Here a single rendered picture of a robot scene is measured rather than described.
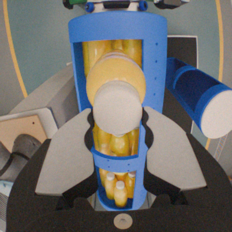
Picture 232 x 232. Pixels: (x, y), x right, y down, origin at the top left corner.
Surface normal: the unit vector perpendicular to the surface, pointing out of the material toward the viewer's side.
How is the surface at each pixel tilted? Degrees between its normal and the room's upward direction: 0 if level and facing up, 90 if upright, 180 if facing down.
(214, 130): 0
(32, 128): 1
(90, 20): 25
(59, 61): 0
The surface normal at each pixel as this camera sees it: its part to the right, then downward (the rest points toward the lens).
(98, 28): -0.29, 0.49
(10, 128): 0.02, 0.49
